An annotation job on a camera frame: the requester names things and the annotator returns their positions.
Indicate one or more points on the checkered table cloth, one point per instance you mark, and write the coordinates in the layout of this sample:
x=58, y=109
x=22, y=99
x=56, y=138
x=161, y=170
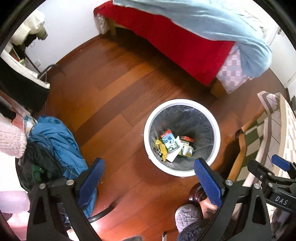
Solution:
x=270, y=132

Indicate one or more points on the tall white grey box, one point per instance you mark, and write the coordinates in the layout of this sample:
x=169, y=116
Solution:
x=171, y=156

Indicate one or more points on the white barcode box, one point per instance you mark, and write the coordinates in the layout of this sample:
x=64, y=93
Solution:
x=187, y=150

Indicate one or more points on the red bed sheet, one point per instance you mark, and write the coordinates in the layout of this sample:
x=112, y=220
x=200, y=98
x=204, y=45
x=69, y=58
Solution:
x=199, y=57

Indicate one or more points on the white round trash bin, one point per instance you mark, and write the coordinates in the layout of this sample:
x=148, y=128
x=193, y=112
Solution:
x=196, y=127

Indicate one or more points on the pink fluffy garment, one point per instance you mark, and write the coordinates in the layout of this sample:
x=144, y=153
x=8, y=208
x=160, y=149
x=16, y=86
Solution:
x=13, y=140

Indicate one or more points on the blue cloth pile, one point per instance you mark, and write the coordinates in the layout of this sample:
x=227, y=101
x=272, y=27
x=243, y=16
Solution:
x=51, y=153

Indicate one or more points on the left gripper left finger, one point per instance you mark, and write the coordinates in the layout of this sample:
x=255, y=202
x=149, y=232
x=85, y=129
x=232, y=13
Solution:
x=45, y=222

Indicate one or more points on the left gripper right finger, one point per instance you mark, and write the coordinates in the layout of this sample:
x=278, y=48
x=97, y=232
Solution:
x=240, y=210

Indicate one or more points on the blue red milk carton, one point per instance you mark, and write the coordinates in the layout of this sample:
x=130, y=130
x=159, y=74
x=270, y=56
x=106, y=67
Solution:
x=169, y=141

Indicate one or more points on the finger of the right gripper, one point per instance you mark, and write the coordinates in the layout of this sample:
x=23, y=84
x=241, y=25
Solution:
x=280, y=162

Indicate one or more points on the yellow flat box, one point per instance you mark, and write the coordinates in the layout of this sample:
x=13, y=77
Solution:
x=160, y=150

